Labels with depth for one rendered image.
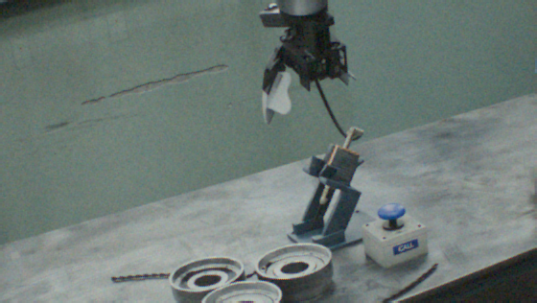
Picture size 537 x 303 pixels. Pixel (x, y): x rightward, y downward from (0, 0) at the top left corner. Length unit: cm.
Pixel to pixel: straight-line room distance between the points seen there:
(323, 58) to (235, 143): 163
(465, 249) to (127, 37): 168
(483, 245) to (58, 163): 176
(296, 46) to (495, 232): 40
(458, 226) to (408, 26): 177
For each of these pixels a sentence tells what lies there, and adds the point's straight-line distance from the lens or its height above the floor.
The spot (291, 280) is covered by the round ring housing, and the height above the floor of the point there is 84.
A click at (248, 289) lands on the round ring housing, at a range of 123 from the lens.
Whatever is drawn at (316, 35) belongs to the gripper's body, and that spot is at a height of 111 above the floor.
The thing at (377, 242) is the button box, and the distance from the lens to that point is 129.
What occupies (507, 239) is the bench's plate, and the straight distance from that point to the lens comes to 133.
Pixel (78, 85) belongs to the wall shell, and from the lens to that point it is 278.
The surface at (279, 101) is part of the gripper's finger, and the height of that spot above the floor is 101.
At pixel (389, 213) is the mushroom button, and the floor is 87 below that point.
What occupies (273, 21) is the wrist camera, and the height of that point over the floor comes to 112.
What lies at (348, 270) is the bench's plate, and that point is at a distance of 130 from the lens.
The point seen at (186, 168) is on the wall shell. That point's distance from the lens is 291.
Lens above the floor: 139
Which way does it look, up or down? 19 degrees down
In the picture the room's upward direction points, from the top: 10 degrees counter-clockwise
